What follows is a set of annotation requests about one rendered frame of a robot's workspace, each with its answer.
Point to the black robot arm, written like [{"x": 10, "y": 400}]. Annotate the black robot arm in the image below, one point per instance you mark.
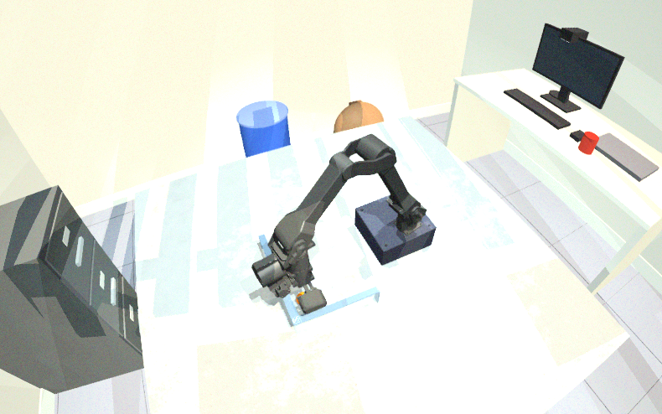
[{"x": 296, "y": 230}]

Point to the clear low walls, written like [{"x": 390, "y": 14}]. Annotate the clear low walls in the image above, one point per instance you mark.
[{"x": 330, "y": 317}]

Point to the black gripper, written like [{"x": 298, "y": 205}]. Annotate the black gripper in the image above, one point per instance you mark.
[{"x": 313, "y": 298}]

